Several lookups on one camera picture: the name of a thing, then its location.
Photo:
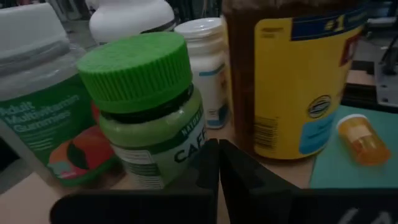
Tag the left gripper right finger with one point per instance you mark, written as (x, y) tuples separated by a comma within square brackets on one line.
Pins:
[(280, 208)]

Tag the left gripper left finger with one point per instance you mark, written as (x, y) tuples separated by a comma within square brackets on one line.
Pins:
[(140, 208)]

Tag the orange pill vial white cap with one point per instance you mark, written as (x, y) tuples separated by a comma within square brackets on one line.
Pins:
[(363, 141)]

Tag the fish oil bottle yellow cap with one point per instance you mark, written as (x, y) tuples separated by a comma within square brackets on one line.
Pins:
[(289, 93)]

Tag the clear gummies bottle green label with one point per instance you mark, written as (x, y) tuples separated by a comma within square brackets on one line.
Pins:
[(46, 118)]

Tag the green cap medicine bottle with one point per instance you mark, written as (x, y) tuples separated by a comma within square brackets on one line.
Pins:
[(133, 71)]

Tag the white medicine bottle blue label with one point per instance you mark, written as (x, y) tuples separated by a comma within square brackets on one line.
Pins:
[(206, 56)]

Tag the large white pill bottle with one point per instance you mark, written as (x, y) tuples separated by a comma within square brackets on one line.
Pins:
[(130, 15)]

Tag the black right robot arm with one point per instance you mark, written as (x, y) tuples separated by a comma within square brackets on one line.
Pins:
[(391, 59)]

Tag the green table mat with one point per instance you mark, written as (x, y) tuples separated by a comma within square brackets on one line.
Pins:
[(342, 174)]

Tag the wooden shelf black metal frame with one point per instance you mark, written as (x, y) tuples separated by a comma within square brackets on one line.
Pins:
[(18, 202)]

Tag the grey metal base plate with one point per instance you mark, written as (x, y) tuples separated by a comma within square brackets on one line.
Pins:
[(385, 88)]

